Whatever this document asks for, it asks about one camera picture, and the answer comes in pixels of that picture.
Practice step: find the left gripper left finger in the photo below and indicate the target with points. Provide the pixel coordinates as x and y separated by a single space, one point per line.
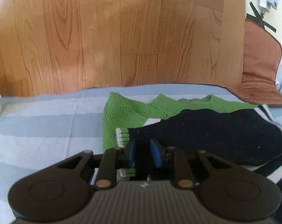
112 160

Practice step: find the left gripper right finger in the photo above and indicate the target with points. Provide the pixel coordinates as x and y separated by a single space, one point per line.
174 165

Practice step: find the green knit sweater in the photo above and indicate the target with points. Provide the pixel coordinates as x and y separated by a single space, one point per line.
121 113

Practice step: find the black knit sweater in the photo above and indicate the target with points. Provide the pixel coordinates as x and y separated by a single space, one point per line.
249 137

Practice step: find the striped blue white bedsheet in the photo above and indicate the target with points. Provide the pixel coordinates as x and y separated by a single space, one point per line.
36 132

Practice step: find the wooden pattern board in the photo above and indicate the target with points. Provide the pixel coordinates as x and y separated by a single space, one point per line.
60 46

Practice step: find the brown mesh mat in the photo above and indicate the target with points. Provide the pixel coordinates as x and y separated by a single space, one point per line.
262 55

